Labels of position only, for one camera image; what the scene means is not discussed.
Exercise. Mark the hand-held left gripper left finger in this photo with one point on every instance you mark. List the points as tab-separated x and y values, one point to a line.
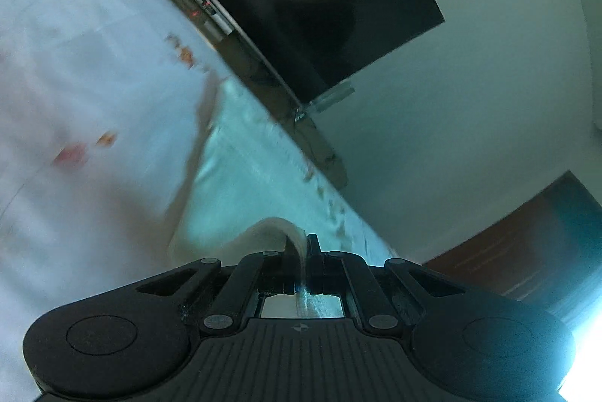
289	263

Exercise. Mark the silver set-top box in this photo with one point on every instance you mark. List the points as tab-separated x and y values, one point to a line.
202	5

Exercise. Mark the white knit sweater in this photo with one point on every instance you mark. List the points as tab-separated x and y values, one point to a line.
225	195

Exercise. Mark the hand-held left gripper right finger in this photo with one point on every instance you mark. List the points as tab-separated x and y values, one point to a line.
314	256

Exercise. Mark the brown wooden door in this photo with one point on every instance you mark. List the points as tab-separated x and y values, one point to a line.
531	251

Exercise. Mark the wooden television stand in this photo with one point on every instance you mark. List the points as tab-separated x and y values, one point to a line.
263	73

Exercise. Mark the floral bed sheet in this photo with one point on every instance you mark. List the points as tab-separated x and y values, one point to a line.
70	77

